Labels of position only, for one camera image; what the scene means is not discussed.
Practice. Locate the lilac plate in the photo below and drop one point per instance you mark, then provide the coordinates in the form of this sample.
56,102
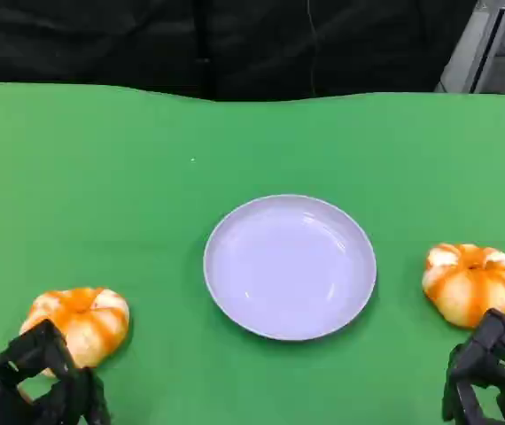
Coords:
290,268

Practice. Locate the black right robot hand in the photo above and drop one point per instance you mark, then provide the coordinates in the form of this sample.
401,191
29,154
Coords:
500,350

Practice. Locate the black backdrop curtain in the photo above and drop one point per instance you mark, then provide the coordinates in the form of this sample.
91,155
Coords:
146,40

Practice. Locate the green table cloth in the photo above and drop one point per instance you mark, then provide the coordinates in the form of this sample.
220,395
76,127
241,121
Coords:
102,199

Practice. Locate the orange and white bread roll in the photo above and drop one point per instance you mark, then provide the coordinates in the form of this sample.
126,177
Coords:
469,283
90,325

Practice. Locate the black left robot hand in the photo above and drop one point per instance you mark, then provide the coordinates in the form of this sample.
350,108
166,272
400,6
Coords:
57,398

